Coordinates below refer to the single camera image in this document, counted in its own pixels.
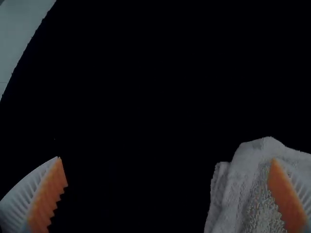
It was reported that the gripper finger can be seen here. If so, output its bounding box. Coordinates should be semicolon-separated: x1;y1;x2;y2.
0;156;69;233
267;158;311;233

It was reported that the pale towel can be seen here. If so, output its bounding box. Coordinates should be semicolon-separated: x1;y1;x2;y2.
203;136;311;233

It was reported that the black mat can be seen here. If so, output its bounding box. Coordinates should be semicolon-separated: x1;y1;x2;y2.
0;0;311;233

